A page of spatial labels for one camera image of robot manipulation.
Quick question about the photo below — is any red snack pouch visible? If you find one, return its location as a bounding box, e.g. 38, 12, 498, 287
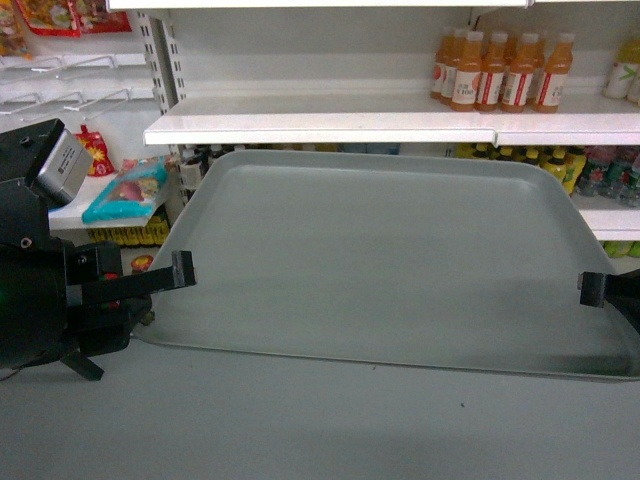
75, 124, 115, 178

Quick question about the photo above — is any grey rectangular serving tray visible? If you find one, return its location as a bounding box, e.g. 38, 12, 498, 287
136, 150, 639, 380

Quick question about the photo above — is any white middle shelf board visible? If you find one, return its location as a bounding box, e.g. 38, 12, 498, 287
143, 92, 639, 146

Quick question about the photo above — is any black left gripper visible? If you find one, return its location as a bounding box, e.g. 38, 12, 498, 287
66, 241, 197, 356

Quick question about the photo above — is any orange juice bottle C100 label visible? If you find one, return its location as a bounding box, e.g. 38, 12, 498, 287
450, 31, 484, 112

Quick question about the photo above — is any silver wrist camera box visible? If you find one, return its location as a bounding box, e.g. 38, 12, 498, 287
34, 127, 93, 208

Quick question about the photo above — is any teal snack bag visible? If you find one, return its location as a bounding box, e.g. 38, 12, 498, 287
81, 155, 174, 224

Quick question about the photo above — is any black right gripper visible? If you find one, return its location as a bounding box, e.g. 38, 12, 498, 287
578, 270, 639, 332

